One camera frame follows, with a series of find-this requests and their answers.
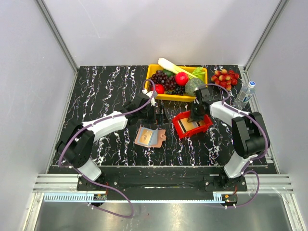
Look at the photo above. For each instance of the purple grape bunch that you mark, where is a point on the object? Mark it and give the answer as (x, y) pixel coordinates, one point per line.
(169, 83)

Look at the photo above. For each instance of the green cantaloupe melon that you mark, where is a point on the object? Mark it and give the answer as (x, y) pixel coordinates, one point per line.
(191, 85)

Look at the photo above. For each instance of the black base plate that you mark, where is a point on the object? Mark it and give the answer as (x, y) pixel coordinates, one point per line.
(206, 183)

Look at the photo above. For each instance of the green lettuce leaf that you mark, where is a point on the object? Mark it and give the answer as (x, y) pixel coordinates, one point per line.
(199, 72)

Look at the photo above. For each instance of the dark blueberry bunch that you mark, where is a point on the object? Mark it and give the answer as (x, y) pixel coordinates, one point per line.
(177, 91)

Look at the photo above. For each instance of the red plastic bin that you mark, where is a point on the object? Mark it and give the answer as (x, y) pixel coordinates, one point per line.
(186, 114)

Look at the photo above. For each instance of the gold striped credit card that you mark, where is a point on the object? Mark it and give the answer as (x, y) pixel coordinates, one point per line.
(145, 136)

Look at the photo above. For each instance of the pink leather card holder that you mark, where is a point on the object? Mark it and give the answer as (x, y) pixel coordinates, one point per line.
(158, 137)

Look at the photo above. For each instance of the clear water bottle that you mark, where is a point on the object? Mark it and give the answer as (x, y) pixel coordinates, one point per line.
(244, 95)

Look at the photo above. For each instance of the red tomato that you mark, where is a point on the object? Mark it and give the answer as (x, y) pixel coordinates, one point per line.
(159, 88)

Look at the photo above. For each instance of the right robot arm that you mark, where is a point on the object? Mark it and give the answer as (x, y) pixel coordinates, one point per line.
(249, 134)

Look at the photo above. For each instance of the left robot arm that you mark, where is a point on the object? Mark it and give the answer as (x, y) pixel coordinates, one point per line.
(76, 141)

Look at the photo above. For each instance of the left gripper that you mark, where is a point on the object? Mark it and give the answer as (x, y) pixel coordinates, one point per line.
(156, 119)

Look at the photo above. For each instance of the red lychee bunch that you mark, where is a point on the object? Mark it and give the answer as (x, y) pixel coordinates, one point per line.
(228, 79)

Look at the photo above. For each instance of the yellow plastic tray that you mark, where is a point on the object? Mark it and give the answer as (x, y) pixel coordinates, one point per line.
(152, 68)

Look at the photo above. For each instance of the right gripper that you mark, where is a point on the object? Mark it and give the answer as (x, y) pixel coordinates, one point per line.
(192, 118)

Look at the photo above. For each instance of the gold credit card in bin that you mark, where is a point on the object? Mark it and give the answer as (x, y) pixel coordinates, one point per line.
(186, 126)

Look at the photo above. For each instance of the red apple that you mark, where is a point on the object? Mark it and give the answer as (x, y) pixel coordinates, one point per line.
(181, 78)

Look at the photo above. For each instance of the white leek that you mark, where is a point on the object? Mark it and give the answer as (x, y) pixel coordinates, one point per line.
(168, 65)

